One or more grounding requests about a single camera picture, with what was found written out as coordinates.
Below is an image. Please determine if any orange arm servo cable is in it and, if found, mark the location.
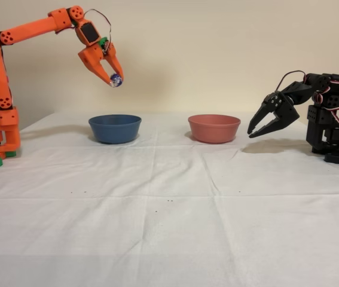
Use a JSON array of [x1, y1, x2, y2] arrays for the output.
[[83, 8, 112, 58]]

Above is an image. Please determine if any pink bowl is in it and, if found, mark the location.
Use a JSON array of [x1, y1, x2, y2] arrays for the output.
[[187, 114, 242, 145]]

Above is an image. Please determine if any blue bowl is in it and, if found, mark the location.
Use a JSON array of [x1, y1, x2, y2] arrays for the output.
[[88, 114, 142, 145]]

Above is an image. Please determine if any white tablecloth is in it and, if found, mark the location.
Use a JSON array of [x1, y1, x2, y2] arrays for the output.
[[0, 112, 339, 287]]

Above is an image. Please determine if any blue candy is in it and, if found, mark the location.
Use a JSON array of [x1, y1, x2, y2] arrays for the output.
[[109, 72, 124, 88]]

